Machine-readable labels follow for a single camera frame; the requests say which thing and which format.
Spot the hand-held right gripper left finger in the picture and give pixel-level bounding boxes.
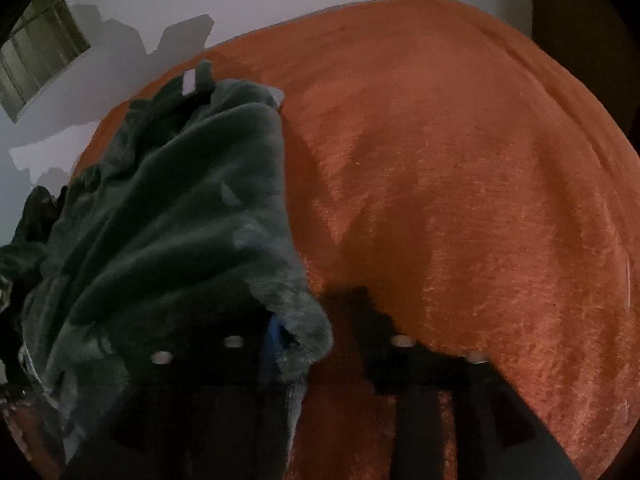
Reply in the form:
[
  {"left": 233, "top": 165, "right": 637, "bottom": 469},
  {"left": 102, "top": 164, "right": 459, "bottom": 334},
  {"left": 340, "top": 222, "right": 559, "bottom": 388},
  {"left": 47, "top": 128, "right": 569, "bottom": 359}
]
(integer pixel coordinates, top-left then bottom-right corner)
[{"left": 65, "top": 312, "right": 298, "bottom": 480}]

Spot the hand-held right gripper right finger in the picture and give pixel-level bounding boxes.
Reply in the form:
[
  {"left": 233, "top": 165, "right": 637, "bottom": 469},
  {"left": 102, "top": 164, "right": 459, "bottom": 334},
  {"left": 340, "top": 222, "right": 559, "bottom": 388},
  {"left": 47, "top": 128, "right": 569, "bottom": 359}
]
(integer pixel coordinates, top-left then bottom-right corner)
[{"left": 347, "top": 286, "right": 581, "bottom": 480}]

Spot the green fleece pajama shirt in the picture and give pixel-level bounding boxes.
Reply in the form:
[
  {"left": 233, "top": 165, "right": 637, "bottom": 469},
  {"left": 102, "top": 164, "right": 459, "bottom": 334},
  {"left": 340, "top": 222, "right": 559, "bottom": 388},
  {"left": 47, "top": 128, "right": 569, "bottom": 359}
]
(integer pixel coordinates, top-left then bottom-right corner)
[{"left": 0, "top": 60, "right": 335, "bottom": 461}]

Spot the orange blanket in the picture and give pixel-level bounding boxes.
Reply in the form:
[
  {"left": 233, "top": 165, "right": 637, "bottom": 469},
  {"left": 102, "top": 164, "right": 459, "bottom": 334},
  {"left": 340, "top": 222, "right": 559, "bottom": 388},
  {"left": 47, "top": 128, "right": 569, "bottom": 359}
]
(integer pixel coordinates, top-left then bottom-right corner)
[{"left": 10, "top": 0, "right": 640, "bottom": 480}]

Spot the black knit garment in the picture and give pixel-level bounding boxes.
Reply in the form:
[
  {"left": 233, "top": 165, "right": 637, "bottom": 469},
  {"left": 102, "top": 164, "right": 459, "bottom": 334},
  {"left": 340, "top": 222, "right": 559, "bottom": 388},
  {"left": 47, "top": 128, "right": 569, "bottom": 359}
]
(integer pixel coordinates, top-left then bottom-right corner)
[{"left": 12, "top": 185, "right": 68, "bottom": 246}]

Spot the wall vent window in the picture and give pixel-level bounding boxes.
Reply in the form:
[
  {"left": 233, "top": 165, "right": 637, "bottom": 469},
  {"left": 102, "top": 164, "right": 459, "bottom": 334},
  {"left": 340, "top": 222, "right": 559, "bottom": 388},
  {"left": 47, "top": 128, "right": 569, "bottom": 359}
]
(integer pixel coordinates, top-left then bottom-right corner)
[{"left": 0, "top": 0, "right": 92, "bottom": 123}]

